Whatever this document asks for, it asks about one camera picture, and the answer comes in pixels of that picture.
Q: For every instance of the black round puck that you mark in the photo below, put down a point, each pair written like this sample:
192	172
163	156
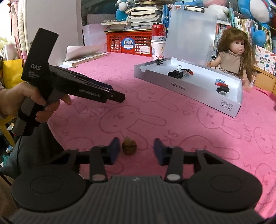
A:
223	88

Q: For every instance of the brown walnut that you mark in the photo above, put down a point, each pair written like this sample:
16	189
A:
129	146

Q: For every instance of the white label printer box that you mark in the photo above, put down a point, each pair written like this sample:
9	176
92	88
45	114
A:
265	60

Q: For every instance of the row of colourful books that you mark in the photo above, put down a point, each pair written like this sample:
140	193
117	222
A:
238	21

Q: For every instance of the blue plush far left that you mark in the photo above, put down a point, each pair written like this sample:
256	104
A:
122	6

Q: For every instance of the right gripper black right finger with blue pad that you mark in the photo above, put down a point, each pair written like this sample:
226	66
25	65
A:
174	158

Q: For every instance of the white paper cup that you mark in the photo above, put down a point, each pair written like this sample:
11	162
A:
157	49

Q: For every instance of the red soda can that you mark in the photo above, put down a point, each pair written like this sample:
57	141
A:
158	32

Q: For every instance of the white shallow cardboard box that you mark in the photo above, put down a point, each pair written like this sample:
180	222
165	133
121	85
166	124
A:
200	86

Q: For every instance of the small round keychain charm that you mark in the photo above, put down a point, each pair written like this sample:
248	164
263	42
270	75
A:
187	72

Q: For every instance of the small blue plush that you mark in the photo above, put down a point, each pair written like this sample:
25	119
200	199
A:
197	3

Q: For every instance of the clear plastic dome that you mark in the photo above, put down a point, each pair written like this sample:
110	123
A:
222	93

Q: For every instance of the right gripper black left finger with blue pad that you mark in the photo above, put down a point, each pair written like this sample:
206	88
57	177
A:
97	158

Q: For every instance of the blue hair clip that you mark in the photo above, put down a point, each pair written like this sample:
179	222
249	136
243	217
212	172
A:
219	80

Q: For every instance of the black binder clip on rim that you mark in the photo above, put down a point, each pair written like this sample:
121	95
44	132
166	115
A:
159	59

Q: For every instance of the blue white plush large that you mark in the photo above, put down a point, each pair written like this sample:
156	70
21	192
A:
260	11

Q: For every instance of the stack of books left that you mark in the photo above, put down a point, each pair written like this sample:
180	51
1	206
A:
141	16

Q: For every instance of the pink white bunny plush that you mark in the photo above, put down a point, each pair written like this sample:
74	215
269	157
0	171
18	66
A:
218	6

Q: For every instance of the red hair clip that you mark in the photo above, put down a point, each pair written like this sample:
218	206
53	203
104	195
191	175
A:
222	84

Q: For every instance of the translucent clipboard folder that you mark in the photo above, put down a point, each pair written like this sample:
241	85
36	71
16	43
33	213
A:
191	34

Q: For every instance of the brown-haired baby doll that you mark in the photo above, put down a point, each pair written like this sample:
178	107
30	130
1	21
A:
235	56

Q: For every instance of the wooden drawer cabinet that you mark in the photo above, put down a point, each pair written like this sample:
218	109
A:
264	80

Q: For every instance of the red plastic basket left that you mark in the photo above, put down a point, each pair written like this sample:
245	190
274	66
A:
131	42

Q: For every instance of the pink bunny tablecloth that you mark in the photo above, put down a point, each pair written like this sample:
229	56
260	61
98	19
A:
150	112

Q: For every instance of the large black binder clip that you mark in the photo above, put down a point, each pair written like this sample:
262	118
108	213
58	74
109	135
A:
176	73

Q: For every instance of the papers on table left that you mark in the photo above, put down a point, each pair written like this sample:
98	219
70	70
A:
95	42

